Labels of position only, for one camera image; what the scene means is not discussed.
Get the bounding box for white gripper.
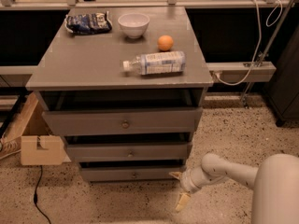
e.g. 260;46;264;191
169;167;209;212

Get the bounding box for black floor cable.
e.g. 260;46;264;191
33;165;52;224

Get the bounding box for blue chip bag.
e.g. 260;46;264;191
64;12;112;35

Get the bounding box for sneaker shoe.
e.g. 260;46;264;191
0;138;21;160

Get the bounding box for slanted metal pole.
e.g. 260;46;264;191
239;0;295;108

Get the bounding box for grey bottom drawer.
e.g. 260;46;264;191
79;165;185;182

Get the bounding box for grey middle drawer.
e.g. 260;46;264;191
66;142;192;161

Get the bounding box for grey metal railing beam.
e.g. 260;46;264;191
206;62;276;84

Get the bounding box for grey drawer cabinet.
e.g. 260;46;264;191
26;7;212;169

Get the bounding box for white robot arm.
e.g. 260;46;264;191
170;153;299;224

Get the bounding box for clear plastic water bottle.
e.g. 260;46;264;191
122;51;186;76

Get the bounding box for grey drawer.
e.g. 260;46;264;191
79;165;185;182
66;142;192;161
42;108;203;136

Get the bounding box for cardboard box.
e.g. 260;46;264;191
1;93;70;165

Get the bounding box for dark cabinet at right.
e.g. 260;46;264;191
264;26;299;127

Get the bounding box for grey top drawer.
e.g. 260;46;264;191
42;108;203;136

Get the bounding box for orange fruit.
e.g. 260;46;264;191
157;35;174;51

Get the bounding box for white ceramic bowl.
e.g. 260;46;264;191
118;13;150;38

